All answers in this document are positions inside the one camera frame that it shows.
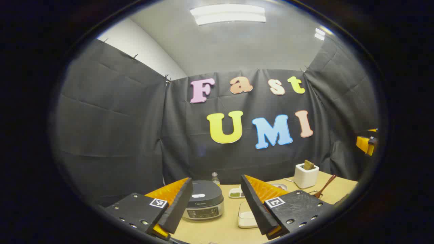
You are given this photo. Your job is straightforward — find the large ceiling light panel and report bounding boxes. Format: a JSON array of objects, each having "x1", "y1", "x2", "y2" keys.
[{"x1": 189, "y1": 4, "x2": 267, "y2": 26}]

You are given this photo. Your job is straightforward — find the white toaster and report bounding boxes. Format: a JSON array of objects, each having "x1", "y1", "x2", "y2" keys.
[{"x1": 294, "y1": 163, "x2": 319, "y2": 189}]

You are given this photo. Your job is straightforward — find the clear plastic rice box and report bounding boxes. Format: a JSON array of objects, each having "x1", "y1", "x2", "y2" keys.
[{"x1": 237, "y1": 201, "x2": 260, "y2": 229}]

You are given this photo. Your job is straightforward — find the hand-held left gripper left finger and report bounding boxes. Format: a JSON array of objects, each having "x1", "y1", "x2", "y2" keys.
[{"x1": 103, "y1": 177, "x2": 194, "y2": 242}]

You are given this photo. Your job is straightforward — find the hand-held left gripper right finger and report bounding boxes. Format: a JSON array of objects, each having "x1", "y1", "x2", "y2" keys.
[{"x1": 240, "y1": 175, "x2": 334, "y2": 240}]

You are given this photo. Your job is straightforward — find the grey silver rice cooker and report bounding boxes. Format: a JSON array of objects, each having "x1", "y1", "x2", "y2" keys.
[{"x1": 182, "y1": 180, "x2": 224, "y2": 222}]

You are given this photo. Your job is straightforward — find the brown wooden spoon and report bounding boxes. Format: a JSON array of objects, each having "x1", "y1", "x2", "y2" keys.
[{"x1": 314, "y1": 175, "x2": 337, "y2": 199}]

